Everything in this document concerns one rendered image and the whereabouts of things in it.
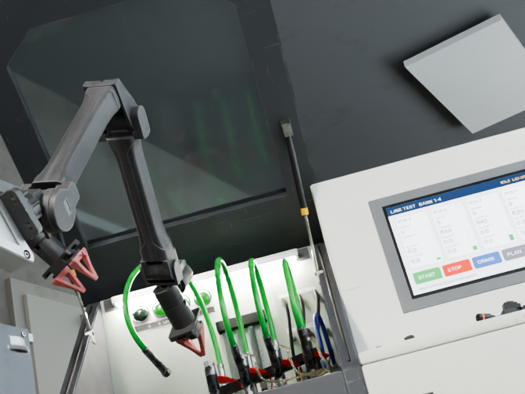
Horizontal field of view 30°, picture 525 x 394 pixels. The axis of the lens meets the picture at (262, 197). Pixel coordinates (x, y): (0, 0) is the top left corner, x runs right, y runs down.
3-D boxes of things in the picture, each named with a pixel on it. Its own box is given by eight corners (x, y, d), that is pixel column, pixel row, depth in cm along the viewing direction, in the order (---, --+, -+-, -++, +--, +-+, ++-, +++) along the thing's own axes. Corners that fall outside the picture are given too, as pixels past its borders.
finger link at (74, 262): (90, 284, 233) (60, 258, 232) (108, 266, 230) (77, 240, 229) (79, 299, 227) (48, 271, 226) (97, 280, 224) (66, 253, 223)
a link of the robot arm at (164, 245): (87, 116, 204) (135, 112, 201) (97, 104, 209) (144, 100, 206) (138, 285, 224) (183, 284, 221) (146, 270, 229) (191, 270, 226)
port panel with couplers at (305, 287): (296, 392, 257) (269, 283, 270) (298, 394, 260) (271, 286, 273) (344, 379, 256) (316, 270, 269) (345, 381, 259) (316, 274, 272)
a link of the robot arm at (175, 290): (147, 292, 224) (168, 286, 222) (157, 276, 230) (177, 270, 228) (161, 316, 227) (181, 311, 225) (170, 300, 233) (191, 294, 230)
